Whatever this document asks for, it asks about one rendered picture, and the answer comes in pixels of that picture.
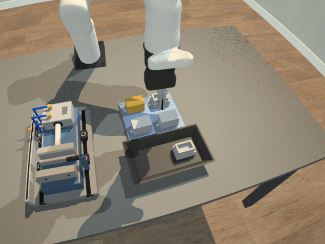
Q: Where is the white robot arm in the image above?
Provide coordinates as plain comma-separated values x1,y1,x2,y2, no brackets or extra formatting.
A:
59,0,182,64

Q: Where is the yellow rectangular block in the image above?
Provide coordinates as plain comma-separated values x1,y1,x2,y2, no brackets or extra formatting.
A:
125,95,145,114

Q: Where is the grey flat bar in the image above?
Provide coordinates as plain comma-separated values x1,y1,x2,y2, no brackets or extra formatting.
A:
39,154,75,166

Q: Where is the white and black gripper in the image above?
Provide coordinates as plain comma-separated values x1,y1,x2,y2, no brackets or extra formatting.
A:
143,25,193,110

